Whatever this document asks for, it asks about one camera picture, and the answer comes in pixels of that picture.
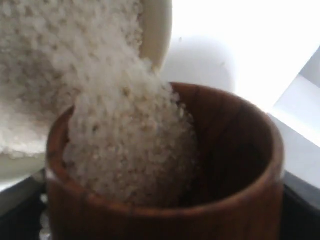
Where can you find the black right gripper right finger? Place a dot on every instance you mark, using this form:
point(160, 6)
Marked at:
point(301, 210)

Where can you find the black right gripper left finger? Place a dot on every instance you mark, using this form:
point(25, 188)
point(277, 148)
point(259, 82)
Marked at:
point(21, 207)

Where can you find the brown wooden cup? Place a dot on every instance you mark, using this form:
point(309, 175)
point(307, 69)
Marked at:
point(236, 194)

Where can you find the white ceramic rice bowl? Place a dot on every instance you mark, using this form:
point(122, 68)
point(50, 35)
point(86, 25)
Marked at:
point(43, 45)

